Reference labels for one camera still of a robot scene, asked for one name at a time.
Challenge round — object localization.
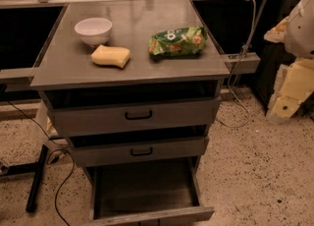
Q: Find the green chip bag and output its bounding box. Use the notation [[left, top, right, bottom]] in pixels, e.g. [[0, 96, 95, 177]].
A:
[[148, 27, 207, 56]]

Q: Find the black table leg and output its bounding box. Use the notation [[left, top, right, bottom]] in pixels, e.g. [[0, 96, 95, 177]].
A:
[[0, 145, 48, 213]]

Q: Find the white cable with plug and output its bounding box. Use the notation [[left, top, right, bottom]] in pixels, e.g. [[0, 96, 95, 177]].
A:
[[203, 0, 259, 130]]

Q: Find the black floor cable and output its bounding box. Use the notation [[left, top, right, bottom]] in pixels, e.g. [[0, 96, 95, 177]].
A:
[[6, 100, 77, 226]]

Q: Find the grey middle drawer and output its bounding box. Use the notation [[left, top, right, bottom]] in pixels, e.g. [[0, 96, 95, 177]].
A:
[[71, 137, 209, 167]]

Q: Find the white bowl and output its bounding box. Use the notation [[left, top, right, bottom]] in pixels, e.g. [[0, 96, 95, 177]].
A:
[[75, 18, 113, 46]]

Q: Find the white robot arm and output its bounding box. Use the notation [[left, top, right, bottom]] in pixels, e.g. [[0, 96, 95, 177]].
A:
[[264, 0, 314, 124]]

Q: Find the grey top drawer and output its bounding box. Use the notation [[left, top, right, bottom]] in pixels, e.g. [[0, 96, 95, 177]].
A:
[[48, 97, 220, 137]]

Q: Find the yellow sponge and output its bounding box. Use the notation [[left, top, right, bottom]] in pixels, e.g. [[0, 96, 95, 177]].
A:
[[91, 45, 131, 69]]

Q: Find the grey drawer cabinet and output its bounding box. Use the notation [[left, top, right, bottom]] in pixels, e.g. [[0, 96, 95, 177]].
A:
[[30, 0, 231, 219]]

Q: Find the grey bottom drawer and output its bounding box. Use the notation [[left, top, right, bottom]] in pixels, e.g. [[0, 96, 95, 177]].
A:
[[84, 158, 214, 226]]

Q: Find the grey drawer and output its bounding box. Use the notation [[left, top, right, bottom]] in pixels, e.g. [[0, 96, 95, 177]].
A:
[[84, 158, 214, 226], [71, 137, 209, 167], [48, 97, 220, 137]]

